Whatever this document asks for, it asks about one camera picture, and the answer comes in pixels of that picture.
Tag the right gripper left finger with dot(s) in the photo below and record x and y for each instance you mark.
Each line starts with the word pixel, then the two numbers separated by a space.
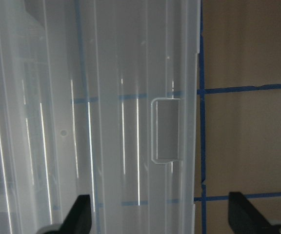
pixel 79 218

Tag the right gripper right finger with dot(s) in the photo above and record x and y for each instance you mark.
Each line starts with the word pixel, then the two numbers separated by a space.
pixel 244 218

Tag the clear plastic box lid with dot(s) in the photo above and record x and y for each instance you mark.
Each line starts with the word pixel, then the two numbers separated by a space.
pixel 98 97

